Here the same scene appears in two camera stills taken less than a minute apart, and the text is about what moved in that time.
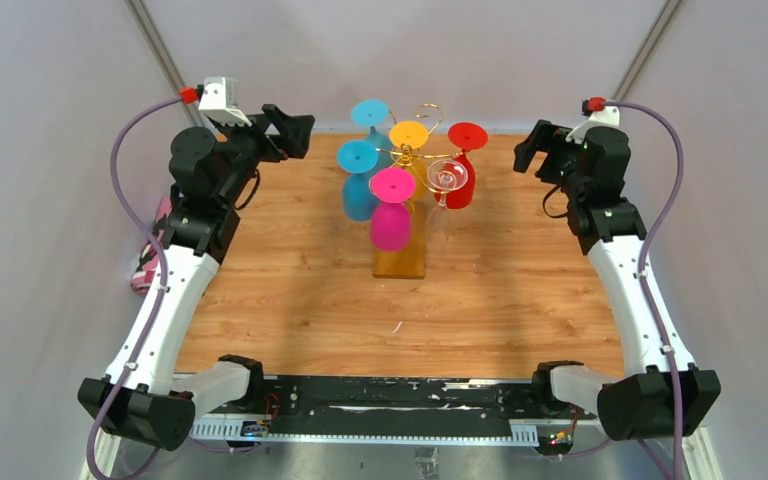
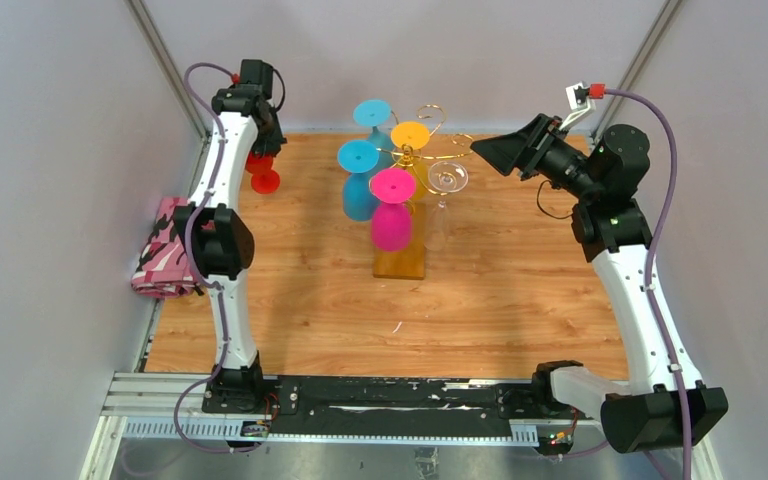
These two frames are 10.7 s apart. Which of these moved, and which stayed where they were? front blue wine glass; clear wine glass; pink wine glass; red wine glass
Moved: red wine glass
Stayed: front blue wine glass; pink wine glass; clear wine glass
